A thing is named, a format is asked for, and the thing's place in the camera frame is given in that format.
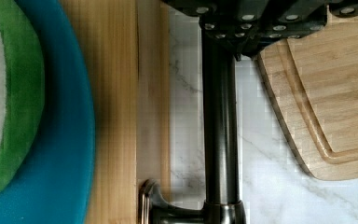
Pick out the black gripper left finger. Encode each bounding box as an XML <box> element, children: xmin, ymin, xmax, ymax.
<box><xmin>162</xmin><ymin>0</ymin><xmax>268</xmax><ymax>47</ymax></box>

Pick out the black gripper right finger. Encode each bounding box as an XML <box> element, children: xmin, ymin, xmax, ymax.
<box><xmin>239</xmin><ymin>0</ymin><xmax>358</xmax><ymax>57</ymax></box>

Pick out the wooden drawer unit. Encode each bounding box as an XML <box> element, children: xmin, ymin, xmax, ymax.
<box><xmin>60</xmin><ymin>0</ymin><xmax>171</xmax><ymax>224</ymax></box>

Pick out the dark metal drawer handle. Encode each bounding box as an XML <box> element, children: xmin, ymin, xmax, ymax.
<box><xmin>138</xmin><ymin>32</ymin><xmax>246</xmax><ymax>224</ymax></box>

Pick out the bamboo cutting board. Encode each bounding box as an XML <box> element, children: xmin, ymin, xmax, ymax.
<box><xmin>256</xmin><ymin>16</ymin><xmax>358</xmax><ymax>181</ymax></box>

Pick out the plush watermelon slice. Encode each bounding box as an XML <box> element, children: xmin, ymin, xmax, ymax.
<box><xmin>0</xmin><ymin>0</ymin><xmax>45</xmax><ymax>192</ymax></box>

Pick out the blue round plate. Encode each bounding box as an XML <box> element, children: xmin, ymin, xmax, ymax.
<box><xmin>0</xmin><ymin>0</ymin><xmax>95</xmax><ymax>224</ymax></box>

